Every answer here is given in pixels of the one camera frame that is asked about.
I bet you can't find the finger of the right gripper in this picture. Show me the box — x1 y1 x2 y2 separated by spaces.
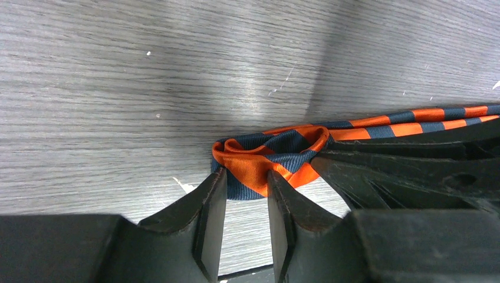
311 151 499 215
326 119 499 160

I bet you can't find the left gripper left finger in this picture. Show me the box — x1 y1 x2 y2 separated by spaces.
1 168 227 282

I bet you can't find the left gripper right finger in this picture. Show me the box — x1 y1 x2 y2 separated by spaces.
268 171 499 282

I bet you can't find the orange navy striped tie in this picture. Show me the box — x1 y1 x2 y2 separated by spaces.
211 104 499 200

